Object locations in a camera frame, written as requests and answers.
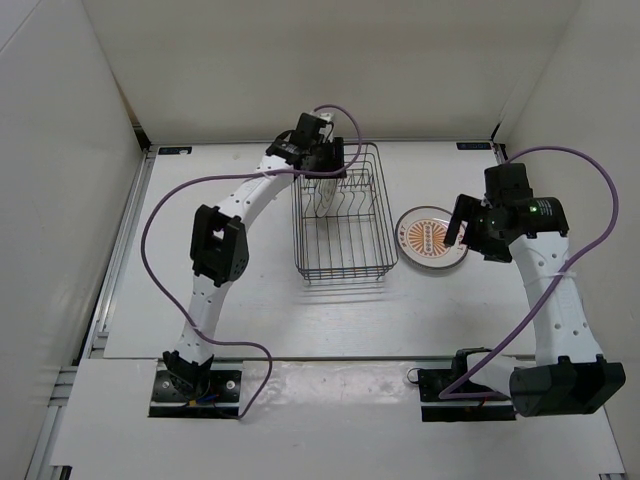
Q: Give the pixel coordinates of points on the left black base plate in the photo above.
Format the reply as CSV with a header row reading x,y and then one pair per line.
x,y
215,396

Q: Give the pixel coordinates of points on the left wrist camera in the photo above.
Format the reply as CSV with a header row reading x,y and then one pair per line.
x,y
312,129

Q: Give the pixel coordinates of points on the orange patterned plate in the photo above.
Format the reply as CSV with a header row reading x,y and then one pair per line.
x,y
420,239

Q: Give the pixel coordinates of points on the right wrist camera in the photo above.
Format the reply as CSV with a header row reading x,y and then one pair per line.
x,y
506,183

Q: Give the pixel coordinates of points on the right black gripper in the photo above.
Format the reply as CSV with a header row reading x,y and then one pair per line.
x,y
466,208

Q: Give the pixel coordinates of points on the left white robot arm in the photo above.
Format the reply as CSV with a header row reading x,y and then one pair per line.
x,y
219,248

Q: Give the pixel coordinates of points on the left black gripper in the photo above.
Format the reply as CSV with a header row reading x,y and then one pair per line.
x,y
336,150

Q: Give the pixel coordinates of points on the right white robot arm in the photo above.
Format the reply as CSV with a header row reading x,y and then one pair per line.
x,y
550,364

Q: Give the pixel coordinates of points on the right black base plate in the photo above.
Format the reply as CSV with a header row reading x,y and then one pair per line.
x,y
476,404

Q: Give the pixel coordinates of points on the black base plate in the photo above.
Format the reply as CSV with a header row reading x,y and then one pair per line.
x,y
476,404
215,396

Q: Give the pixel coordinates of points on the wire dish rack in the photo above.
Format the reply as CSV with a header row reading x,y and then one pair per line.
x,y
355,240

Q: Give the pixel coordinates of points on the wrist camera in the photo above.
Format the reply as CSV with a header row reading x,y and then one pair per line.
x,y
506,183
312,129

